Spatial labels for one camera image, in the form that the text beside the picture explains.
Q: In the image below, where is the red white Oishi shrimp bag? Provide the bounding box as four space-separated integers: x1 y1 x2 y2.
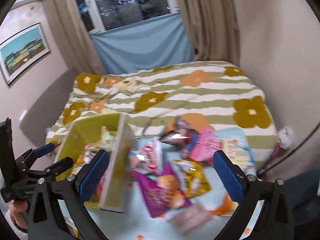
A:
129 138 163 176

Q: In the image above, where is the pink white Oishi bag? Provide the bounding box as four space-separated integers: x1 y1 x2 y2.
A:
96 165 111 195

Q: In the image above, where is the cream green snack bag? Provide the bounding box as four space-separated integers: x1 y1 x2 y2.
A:
72 126 116 174

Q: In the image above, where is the person's left hand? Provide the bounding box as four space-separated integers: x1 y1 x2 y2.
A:
9 200 28 227

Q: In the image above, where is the cream orange snack bag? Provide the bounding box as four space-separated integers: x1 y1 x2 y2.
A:
209 193 238 216

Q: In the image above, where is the yellow green cardboard box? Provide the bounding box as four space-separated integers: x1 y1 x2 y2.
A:
54 113 134 213

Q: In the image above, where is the purple snack bag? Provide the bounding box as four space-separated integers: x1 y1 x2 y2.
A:
133 161 191 218

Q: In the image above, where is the white blue snack bag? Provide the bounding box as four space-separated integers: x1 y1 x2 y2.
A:
222 140 257 176

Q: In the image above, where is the pale pink snack pack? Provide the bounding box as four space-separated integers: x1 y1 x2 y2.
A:
167 203 213 235

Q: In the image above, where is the ice cream cone toy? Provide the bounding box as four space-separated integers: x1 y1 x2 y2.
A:
258 126 293 174

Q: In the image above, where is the gold foil snack bag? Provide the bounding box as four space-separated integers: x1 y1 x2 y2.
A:
173 159 212 198

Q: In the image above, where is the dark red blue snack bag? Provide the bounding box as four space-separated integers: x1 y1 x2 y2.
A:
159 116 200 158

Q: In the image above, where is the framed landscape picture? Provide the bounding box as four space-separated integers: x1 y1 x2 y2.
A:
1 23 50 85

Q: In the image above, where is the pink wafer snack pack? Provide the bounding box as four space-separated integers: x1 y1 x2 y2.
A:
189 128 222 166

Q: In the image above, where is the beige curtain left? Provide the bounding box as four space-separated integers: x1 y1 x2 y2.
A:
41 0 106 74

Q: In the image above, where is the beige curtain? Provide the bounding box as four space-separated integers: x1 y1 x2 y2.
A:
177 0 240 64
41 0 106 74

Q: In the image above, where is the floral striped bed quilt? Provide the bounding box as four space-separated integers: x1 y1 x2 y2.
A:
46 61 278 161

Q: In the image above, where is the blue cloth at window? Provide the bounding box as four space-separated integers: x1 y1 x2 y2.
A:
90 13 194 75

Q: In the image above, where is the window with dark view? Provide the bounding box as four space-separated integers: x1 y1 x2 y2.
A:
76 0 179 34

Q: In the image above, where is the beige curtain right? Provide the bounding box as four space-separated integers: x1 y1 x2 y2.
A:
177 0 240 64

